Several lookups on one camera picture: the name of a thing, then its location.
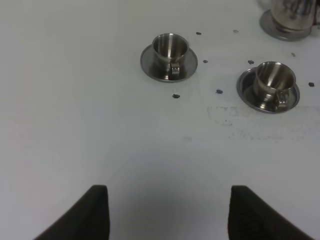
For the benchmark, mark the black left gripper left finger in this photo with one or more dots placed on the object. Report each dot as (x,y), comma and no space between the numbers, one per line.
(87,219)

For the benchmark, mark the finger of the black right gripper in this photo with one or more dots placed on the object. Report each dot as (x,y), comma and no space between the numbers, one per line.
(316,20)

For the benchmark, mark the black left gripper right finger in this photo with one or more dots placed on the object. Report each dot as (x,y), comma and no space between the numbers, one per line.
(251,218)

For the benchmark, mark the stainless steel teapot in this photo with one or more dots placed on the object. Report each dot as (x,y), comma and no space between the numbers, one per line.
(293,14)

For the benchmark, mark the steel teapot coaster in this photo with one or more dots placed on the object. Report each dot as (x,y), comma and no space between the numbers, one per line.
(275,30)

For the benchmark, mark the right stainless steel teacup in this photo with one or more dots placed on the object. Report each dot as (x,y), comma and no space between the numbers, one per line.
(274,82)

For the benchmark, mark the stainless steel teacup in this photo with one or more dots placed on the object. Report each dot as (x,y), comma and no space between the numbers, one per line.
(274,82)
(169,54)

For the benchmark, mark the left stainless steel teacup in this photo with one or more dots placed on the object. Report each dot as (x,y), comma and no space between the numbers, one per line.
(169,54)

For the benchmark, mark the right steel saucer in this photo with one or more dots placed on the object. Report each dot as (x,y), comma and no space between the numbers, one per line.
(244,88)

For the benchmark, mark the steel saucer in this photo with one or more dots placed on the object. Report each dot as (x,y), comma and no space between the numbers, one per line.
(150,68)
(244,88)

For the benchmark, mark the left steel saucer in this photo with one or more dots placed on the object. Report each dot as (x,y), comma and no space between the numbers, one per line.
(150,68)

